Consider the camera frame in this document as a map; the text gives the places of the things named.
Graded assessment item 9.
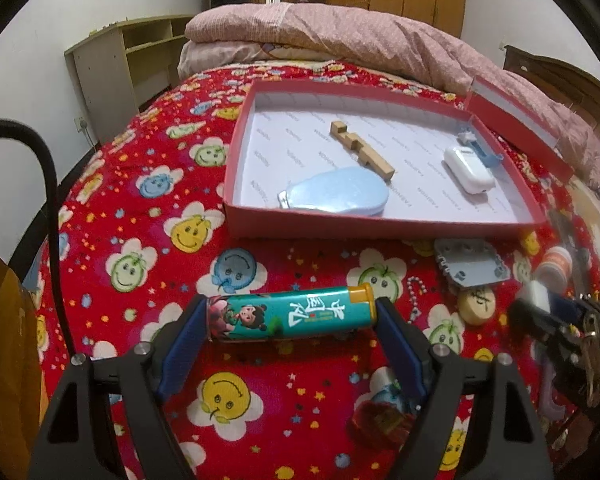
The small red toy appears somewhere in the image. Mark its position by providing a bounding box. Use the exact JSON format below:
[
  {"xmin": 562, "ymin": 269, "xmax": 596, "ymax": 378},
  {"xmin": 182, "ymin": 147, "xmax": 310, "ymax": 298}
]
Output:
[{"xmin": 350, "ymin": 400, "xmax": 421, "ymax": 448}]

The round wooden chess piece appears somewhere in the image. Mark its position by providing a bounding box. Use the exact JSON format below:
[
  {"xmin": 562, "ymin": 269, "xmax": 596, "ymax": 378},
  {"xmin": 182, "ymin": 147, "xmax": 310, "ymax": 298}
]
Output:
[{"xmin": 456, "ymin": 285, "xmax": 497, "ymax": 326}]

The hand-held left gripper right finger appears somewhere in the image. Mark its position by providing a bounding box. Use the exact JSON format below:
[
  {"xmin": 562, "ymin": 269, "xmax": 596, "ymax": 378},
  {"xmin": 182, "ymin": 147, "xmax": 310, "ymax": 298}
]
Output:
[{"xmin": 375, "ymin": 297, "xmax": 555, "ymax": 480}]

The yellow wooden furniture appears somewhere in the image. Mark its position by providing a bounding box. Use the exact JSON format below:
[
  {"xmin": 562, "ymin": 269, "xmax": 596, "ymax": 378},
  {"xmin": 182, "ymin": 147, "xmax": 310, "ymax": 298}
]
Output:
[{"xmin": 0, "ymin": 235, "xmax": 48, "ymax": 480}]

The grey studded plastic plate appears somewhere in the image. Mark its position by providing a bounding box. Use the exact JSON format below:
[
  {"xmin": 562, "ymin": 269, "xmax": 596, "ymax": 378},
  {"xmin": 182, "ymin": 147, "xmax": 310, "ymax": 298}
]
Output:
[{"xmin": 434, "ymin": 238, "xmax": 511, "ymax": 289}]

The white earbuds case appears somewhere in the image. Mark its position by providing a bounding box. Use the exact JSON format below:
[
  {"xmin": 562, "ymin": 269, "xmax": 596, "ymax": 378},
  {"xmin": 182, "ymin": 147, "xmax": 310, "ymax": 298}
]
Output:
[{"xmin": 442, "ymin": 146, "xmax": 496, "ymax": 194}]

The grey plastic block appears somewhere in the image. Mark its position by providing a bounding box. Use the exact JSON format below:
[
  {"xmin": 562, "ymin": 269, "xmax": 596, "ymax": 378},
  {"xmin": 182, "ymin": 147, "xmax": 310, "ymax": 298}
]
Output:
[{"xmin": 521, "ymin": 281, "xmax": 556, "ymax": 313}]

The notched wooden puzzle piece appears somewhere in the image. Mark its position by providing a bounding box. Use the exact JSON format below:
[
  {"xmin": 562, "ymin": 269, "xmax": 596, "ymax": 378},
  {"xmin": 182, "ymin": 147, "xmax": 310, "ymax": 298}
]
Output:
[{"xmin": 330, "ymin": 120, "xmax": 397, "ymax": 181}]

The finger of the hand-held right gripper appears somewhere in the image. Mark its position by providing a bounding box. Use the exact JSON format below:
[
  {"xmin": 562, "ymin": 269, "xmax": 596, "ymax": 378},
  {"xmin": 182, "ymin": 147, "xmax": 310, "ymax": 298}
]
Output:
[
  {"xmin": 549, "ymin": 295, "xmax": 600, "ymax": 337},
  {"xmin": 510, "ymin": 299, "xmax": 582, "ymax": 357}
]

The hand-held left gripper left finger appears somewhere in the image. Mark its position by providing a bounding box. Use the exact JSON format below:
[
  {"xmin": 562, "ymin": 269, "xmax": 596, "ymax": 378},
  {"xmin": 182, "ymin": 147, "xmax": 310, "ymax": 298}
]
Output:
[{"xmin": 27, "ymin": 295, "xmax": 211, "ymax": 480}]

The black cable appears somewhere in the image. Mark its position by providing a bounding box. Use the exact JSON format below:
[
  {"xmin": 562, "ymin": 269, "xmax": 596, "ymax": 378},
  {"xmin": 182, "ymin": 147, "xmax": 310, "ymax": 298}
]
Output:
[{"xmin": 0, "ymin": 119, "xmax": 88, "ymax": 361}]

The dark wooden headboard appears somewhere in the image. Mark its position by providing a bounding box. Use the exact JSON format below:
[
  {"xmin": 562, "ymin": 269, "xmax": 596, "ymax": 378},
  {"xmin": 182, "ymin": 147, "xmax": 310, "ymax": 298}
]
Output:
[{"xmin": 504, "ymin": 45, "xmax": 600, "ymax": 146}]

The pink quilt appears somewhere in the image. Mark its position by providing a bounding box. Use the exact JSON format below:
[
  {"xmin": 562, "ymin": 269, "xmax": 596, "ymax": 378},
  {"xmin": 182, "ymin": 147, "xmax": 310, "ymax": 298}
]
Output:
[{"xmin": 177, "ymin": 2, "xmax": 600, "ymax": 191}]

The lilac plastic piece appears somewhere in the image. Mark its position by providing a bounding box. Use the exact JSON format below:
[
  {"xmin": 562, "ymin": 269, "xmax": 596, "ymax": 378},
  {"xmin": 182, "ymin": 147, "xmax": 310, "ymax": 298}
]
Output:
[{"xmin": 537, "ymin": 360, "xmax": 566, "ymax": 418}]

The teal toothpaste tube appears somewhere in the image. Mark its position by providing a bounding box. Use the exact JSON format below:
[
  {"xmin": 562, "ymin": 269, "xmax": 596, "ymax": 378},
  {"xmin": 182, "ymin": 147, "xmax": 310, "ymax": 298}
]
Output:
[{"xmin": 205, "ymin": 282, "xmax": 378, "ymax": 343}]

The metal key bunch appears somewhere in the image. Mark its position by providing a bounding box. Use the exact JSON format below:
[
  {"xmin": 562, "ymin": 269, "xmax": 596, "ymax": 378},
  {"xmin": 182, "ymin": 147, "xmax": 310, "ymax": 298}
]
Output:
[{"xmin": 577, "ymin": 310, "xmax": 600, "ymax": 408}]

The pale wooden shelf unit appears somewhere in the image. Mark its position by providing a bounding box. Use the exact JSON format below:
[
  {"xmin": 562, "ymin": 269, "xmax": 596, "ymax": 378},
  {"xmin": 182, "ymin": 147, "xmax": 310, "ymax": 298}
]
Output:
[{"xmin": 64, "ymin": 14, "xmax": 196, "ymax": 143}]

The red smiley printed blanket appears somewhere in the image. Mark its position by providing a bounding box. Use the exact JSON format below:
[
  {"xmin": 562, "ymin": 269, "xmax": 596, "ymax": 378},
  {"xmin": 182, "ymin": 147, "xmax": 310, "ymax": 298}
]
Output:
[{"xmin": 30, "ymin": 60, "xmax": 600, "ymax": 480}]

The red cardboard box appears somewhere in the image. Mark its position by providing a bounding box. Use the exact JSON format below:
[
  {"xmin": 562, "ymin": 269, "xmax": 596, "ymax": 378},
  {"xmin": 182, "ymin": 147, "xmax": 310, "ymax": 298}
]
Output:
[{"xmin": 223, "ymin": 80, "xmax": 548, "ymax": 241}]

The red box lid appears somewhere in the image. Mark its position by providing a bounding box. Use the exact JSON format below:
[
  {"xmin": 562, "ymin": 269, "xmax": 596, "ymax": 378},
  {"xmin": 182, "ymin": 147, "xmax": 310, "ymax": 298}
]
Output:
[{"xmin": 464, "ymin": 76, "xmax": 576, "ymax": 181}]

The white bottle orange label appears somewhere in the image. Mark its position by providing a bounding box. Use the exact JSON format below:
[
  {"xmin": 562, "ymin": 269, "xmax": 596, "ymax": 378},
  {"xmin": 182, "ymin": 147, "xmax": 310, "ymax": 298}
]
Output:
[{"xmin": 534, "ymin": 247, "xmax": 573, "ymax": 291}]

